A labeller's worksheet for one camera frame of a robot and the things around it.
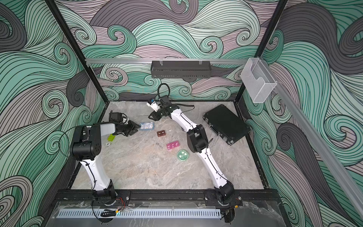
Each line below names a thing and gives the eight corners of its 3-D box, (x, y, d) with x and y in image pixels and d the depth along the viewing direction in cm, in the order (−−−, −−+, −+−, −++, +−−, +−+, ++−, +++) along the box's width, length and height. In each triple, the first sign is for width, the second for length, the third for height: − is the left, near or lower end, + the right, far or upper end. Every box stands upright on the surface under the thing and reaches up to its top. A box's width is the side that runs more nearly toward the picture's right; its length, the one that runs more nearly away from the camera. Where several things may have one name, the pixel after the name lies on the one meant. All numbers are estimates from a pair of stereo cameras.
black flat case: (228, 146, 94) (231, 143, 90) (201, 118, 111) (202, 113, 106) (249, 132, 102) (252, 128, 97) (221, 107, 118) (223, 103, 114)
